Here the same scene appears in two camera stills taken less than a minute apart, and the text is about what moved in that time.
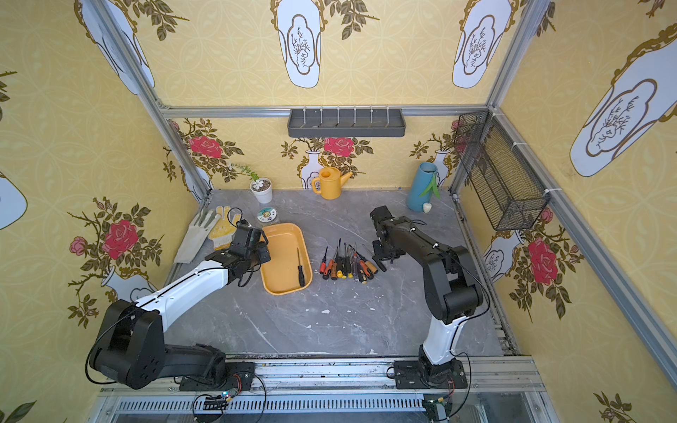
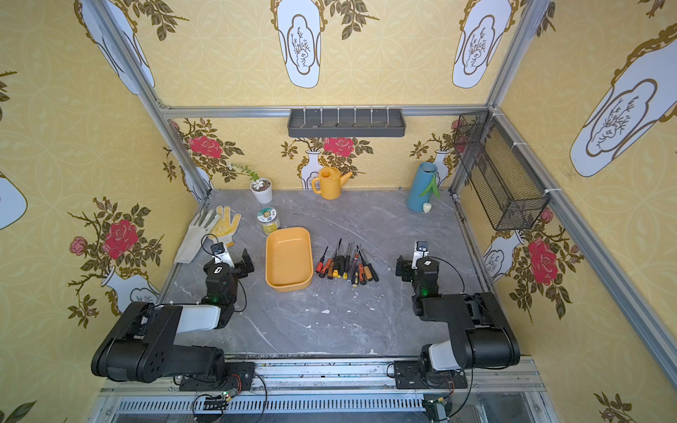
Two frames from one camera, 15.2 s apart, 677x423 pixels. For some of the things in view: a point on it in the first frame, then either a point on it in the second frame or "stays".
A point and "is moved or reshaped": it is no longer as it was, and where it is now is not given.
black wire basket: [511, 196] stays
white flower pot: [262, 189] stays
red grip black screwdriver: [323, 266] stays
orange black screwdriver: [369, 275] is moved or reshaped
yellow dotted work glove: [221, 233] stays
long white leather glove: [200, 226] stays
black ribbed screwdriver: [379, 263] is moved or reshaped
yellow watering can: [329, 183] stays
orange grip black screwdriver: [363, 263] is moved or reshaped
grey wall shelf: [343, 123] stays
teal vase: [422, 187] stays
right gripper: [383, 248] -> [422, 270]
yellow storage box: [280, 274] is moved or reshaped
